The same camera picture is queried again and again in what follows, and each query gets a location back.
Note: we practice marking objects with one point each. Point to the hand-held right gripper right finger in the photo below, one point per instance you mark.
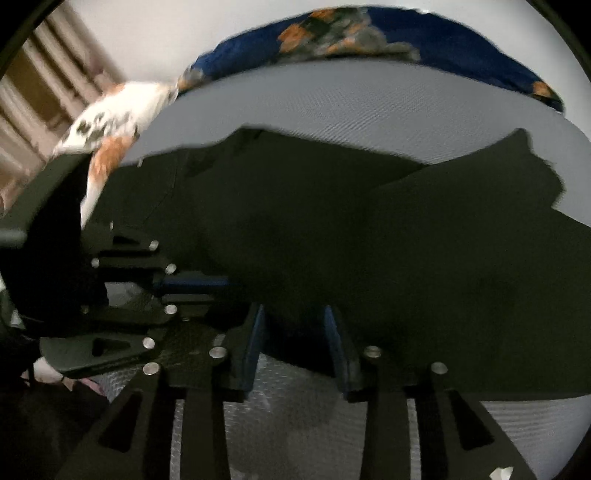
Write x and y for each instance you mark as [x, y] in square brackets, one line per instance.
[333, 344]

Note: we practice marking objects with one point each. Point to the grey mattress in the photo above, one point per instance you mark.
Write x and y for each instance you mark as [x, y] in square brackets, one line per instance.
[351, 101]

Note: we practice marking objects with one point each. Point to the blue printed blanket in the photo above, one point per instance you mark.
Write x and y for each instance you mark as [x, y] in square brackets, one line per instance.
[443, 44]

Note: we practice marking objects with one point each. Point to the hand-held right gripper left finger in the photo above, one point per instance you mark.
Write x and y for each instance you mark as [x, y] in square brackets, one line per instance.
[256, 344]

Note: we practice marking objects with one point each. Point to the beige slatted panel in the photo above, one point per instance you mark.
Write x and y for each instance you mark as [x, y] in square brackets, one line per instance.
[41, 87]

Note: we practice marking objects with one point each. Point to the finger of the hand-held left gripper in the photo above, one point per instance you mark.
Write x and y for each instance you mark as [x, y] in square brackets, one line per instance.
[134, 318]
[194, 281]

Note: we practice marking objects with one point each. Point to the black pants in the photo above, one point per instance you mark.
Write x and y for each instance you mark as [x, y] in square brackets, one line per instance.
[369, 258]

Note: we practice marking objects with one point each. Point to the white orange patterned cloth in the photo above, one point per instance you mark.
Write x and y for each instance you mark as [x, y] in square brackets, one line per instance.
[115, 115]

